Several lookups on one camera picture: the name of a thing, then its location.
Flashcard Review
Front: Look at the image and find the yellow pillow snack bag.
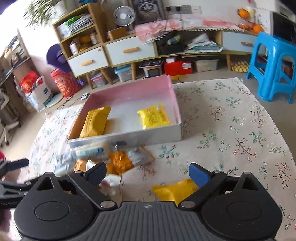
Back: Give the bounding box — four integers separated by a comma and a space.
152, 179, 199, 205

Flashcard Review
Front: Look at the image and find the orange foil snack packet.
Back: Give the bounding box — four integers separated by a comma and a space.
106, 151, 134, 175

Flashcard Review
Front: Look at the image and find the large yellow snack bag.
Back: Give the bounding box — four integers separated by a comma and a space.
79, 106, 111, 138

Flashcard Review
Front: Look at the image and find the silver white snack packet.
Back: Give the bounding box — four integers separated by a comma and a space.
125, 146, 155, 167

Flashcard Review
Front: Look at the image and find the floral tablecloth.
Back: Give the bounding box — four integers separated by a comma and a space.
23, 77, 296, 241

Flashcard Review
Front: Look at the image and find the white office chair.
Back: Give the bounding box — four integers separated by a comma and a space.
1, 90, 21, 147

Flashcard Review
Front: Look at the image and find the yellow printed snack packet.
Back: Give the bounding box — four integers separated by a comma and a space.
137, 103, 171, 130

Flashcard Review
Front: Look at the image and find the pink and white cardboard box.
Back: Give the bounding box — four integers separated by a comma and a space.
67, 75, 183, 148

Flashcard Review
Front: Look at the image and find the white shopping bag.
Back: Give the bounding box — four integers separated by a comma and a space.
22, 76, 53, 112

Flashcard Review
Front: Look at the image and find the red storage box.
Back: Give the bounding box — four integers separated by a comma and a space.
164, 60, 193, 76

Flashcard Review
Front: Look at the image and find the purple plush toy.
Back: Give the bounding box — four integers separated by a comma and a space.
46, 44, 72, 73

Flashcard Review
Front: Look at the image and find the blue plastic stool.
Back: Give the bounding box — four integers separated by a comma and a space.
246, 32, 295, 104

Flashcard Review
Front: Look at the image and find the wooden cabinet with drawers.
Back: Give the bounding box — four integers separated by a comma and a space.
53, 3, 257, 77

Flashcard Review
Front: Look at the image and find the pink patterned cloth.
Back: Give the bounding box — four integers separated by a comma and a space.
135, 18, 243, 44

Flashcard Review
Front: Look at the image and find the white desk fan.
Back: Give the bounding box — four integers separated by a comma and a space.
113, 6, 135, 32

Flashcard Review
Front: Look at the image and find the potted green plant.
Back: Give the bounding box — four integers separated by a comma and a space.
24, 0, 78, 28

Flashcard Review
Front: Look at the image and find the framed cat picture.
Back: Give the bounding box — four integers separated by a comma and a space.
132, 0, 165, 24

